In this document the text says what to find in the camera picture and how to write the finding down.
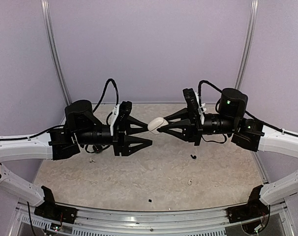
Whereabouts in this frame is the front aluminium rail frame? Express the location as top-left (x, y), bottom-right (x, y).
top-left (6, 157), bottom-right (297, 236)

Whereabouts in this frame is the aluminium corner post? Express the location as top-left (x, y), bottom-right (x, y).
top-left (40, 0), bottom-right (72, 105)
top-left (235, 0), bottom-right (259, 90)

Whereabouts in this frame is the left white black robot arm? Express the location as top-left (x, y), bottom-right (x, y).
top-left (0, 100), bottom-right (152, 219)

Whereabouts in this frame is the white earbuds charging case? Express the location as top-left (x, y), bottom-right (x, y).
top-left (148, 117), bottom-right (169, 135)

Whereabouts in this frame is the right black camera cable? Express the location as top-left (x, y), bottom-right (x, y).
top-left (197, 80), bottom-right (225, 104)

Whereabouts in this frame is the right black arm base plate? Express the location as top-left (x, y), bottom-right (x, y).
top-left (226, 185), bottom-right (270, 223)

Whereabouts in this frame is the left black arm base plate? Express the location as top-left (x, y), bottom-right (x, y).
top-left (34, 186), bottom-right (78, 224)

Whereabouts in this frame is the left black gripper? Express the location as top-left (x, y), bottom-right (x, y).
top-left (75, 115), bottom-right (152, 156)

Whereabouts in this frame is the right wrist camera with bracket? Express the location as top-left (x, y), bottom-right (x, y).
top-left (182, 88), bottom-right (205, 125)

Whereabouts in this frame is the right aluminium corner post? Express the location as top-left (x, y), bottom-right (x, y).
top-left (235, 0), bottom-right (259, 90)

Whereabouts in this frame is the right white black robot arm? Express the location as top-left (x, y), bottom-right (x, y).
top-left (148, 88), bottom-right (298, 158)

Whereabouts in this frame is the left aluminium corner post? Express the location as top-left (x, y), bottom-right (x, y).
top-left (40, 0), bottom-right (72, 105)

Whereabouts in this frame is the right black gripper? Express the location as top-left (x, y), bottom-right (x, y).
top-left (161, 106), bottom-right (238, 146)

